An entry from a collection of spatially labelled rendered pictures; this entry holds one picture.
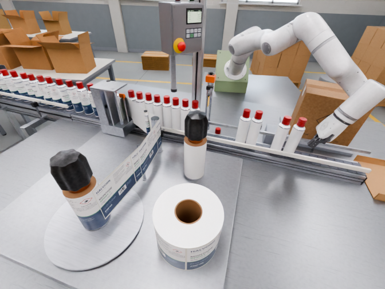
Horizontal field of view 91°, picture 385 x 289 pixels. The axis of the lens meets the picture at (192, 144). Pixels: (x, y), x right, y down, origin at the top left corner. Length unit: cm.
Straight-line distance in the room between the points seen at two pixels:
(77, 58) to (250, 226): 226
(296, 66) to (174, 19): 380
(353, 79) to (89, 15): 687
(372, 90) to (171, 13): 79
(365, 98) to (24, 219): 128
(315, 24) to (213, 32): 547
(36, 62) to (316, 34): 264
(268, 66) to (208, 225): 400
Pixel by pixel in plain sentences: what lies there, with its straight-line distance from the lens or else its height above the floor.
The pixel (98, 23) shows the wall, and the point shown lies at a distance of 717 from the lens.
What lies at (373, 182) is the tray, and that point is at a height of 83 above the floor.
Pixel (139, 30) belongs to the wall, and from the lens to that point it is 671.
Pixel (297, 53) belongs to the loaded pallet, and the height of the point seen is 67.
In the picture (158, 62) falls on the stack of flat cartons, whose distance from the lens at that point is 503.
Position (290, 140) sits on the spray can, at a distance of 101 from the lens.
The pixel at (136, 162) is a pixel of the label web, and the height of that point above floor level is 101.
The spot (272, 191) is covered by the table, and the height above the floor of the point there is 83.
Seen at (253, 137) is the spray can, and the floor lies 95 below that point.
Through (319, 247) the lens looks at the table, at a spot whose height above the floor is 83.
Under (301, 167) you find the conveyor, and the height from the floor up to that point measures 85.
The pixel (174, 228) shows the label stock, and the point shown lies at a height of 102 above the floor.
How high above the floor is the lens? 151
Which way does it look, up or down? 39 degrees down
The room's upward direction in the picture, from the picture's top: 2 degrees clockwise
